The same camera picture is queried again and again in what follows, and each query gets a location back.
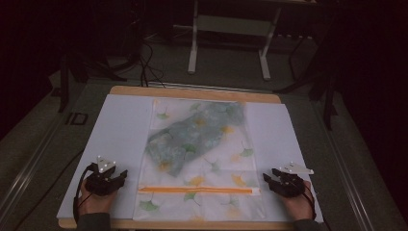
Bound metal floor strip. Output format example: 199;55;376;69
146;81;274;94

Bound metal floor rail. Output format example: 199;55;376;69
312;102;376;231
0;109;70;219

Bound white table mat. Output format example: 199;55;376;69
56;93;325;224

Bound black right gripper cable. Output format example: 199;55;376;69
302;182;318;221

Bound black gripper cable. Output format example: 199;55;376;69
72;163;98;223
302;182;318;221

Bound black floor bracket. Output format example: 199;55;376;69
64;111;89;126

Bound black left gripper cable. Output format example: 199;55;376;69
72;163;98;223

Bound person's left hand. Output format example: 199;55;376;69
78;178;118;217

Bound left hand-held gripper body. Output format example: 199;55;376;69
85;155;120;197

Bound white metal table frame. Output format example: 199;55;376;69
187;0;284;82

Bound person's right hand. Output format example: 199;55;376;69
280;180;314;222

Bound black floor cables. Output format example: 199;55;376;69
138;40;167;89

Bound leaf-print zip bag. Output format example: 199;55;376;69
132;97;268;223

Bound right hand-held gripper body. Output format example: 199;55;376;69
272;161;315;198

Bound black metal stand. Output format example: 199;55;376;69
57;44;129;114
274;28;340;132

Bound grey-green cloth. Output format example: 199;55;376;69
143;101;247;178

